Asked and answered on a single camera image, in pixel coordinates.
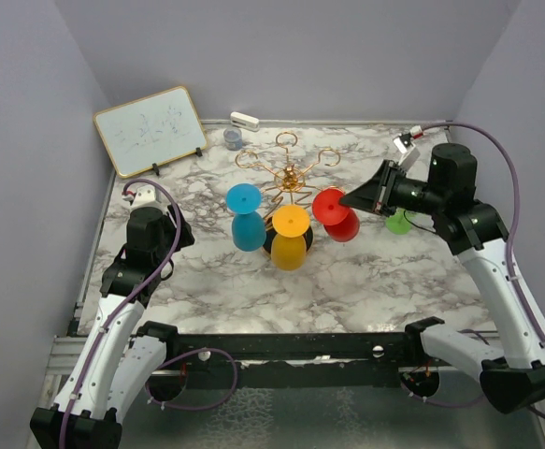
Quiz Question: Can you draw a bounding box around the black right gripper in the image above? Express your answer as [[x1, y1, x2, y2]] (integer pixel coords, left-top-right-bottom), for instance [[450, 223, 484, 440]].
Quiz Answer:
[[339, 159, 446, 217]]

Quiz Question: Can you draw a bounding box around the red wine glass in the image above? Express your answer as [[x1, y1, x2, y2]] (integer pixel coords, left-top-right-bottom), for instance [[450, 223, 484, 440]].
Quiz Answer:
[[311, 188, 360, 242]]

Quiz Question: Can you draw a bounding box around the green wine glass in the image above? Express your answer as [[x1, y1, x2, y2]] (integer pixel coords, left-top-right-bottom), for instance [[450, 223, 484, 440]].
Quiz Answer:
[[385, 209, 412, 235]]

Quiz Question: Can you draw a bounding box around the yellow wine glass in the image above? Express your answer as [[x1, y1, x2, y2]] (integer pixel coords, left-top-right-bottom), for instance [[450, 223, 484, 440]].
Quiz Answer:
[[270, 205, 310, 271]]

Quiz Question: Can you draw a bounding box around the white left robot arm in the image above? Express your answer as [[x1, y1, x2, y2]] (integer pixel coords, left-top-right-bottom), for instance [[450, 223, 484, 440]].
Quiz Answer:
[[30, 200, 194, 448]]

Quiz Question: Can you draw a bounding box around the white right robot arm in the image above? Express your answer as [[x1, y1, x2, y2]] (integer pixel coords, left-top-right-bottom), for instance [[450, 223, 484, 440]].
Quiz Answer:
[[339, 143, 545, 413]]

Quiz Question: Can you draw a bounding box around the blue wine glass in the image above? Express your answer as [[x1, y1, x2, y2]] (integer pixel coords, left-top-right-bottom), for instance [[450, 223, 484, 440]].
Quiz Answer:
[[226, 183, 266, 252]]

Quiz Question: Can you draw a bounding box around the gold-framed whiteboard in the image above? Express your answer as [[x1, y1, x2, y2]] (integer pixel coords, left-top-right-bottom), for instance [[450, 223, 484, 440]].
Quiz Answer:
[[93, 86, 208, 179]]

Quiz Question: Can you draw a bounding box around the white stapler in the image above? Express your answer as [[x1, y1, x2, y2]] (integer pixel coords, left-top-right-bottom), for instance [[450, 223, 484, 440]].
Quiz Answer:
[[229, 111, 260, 132]]

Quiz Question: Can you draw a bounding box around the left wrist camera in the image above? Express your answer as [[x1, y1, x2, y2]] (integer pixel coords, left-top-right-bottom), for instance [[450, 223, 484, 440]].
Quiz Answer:
[[122, 184, 163, 210]]

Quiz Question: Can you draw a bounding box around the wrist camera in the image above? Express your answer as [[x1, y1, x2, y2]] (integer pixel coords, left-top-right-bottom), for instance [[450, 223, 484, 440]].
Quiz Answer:
[[122, 184, 163, 210], [393, 133, 420, 172]]

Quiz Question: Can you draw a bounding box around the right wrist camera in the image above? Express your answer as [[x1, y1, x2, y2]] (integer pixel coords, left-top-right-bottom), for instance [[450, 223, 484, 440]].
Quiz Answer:
[[393, 133, 420, 172]]

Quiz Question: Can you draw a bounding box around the gold wire glass rack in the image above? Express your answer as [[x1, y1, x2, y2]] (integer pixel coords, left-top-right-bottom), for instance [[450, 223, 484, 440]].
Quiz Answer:
[[235, 131, 341, 258]]

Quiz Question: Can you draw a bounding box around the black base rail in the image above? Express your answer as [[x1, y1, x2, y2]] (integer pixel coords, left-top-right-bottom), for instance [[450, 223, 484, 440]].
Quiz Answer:
[[134, 322, 446, 403]]

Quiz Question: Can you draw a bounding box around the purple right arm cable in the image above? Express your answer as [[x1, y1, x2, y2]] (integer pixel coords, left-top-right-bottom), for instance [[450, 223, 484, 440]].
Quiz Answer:
[[407, 121, 545, 422]]

